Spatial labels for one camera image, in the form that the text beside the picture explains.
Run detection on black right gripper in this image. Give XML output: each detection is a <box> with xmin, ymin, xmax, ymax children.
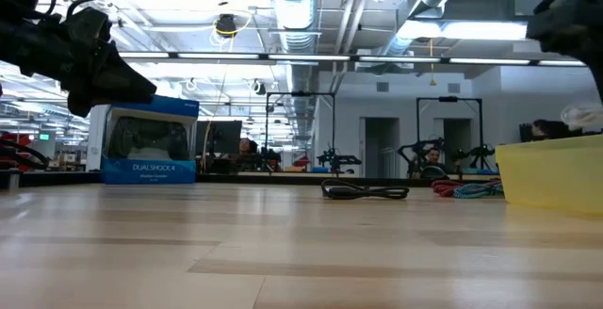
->
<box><xmin>526</xmin><ymin>0</ymin><xmax>603</xmax><ymax>104</ymax></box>

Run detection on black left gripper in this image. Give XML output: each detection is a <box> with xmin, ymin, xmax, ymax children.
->
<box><xmin>32</xmin><ymin>6</ymin><xmax>158</xmax><ymax>119</ymax></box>

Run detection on red braided USB-C cable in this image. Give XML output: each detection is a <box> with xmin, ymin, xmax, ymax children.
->
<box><xmin>431</xmin><ymin>179</ymin><xmax>501</xmax><ymax>199</ymax></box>

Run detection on black USB-C cable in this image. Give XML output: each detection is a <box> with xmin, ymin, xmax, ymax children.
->
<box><xmin>320</xmin><ymin>178</ymin><xmax>411</xmax><ymax>201</ymax></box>

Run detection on white crumpled plastic bag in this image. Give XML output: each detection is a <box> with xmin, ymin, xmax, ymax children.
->
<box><xmin>560</xmin><ymin>102</ymin><xmax>603</xmax><ymax>133</ymax></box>

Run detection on person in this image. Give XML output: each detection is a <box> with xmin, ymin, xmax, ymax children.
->
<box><xmin>530</xmin><ymin>118</ymin><xmax>572</xmax><ymax>142</ymax></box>
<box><xmin>423</xmin><ymin>146</ymin><xmax>447</xmax><ymax>169</ymax></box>
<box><xmin>236</xmin><ymin>137</ymin><xmax>260</xmax><ymax>171</ymax></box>

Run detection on blue DualShock 4 controller box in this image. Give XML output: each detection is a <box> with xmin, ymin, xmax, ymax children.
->
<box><xmin>86</xmin><ymin>94</ymin><xmax>201</xmax><ymax>186</ymax></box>

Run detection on yellow translucent plastic bin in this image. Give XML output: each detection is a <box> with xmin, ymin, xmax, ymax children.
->
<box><xmin>494</xmin><ymin>134</ymin><xmax>603</xmax><ymax>217</ymax></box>

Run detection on black computer monitor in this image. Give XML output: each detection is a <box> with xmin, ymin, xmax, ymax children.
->
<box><xmin>195</xmin><ymin>120</ymin><xmax>243</xmax><ymax>158</ymax></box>

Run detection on grey block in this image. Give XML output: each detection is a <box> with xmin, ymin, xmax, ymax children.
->
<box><xmin>0</xmin><ymin>169</ymin><xmax>23</xmax><ymax>191</ymax></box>

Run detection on grey doorway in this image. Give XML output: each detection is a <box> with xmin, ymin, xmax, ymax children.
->
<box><xmin>359</xmin><ymin>116</ymin><xmax>401</xmax><ymax>179</ymax></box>
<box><xmin>432</xmin><ymin>117</ymin><xmax>473</xmax><ymax>169</ymax></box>

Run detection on dark round chair back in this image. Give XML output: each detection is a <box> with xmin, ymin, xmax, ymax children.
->
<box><xmin>419</xmin><ymin>165</ymin><xmax>449</xmax><ymax>180</ymax></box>

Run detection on long LED light bar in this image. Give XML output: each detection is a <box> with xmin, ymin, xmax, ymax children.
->
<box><xmin>117</xmin><ymin>51</ymin><xmax>588</xmax><ymax>68</ymax></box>

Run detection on black looped cables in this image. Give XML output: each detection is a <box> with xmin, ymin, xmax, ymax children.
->
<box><xmin>0</xmin><ymin>138</ymin><xmax>51</xmax><ymax>171</ymax></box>

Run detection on yellow hanging cable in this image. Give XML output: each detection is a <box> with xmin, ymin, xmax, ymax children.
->
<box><xmin>201</xmin><ymin>8</ymin><xmax>254</xmax><ymax>174</ymax></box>

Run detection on black ceiling cable reel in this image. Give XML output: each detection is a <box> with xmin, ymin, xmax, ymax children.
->
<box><xmin>215</xmin><ymin>12</ymin><xmax>238</xmax><ymax>39</ymax></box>

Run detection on black metal frame stand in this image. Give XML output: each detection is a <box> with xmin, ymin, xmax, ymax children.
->
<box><xmin>265</xmin><ymin>90</ymin><xmax>337</xmax><ymax>174</ymax></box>
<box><xmin>416</xmin><ymin>95</ymin><xmax>484</xmax><ymax>174</ymax></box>

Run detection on yellow hanging pendant cord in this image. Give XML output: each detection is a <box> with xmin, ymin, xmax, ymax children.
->
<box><xmin>428</xmin><ymin>37</ymin><xmax>438</xmax><ymax>88</ymax></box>

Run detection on black table border rail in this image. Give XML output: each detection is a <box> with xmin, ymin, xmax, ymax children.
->
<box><xmin>18</xmin><ymin>171</ymin><xmax>501</xmax><ymax>189</ymax></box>

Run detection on silver ribbed ceiling duct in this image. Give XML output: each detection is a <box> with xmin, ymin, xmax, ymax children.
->
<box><xmin>269</xmin><ymin>0</ymin><xmax>322</xmax><ymax>94</ymax></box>

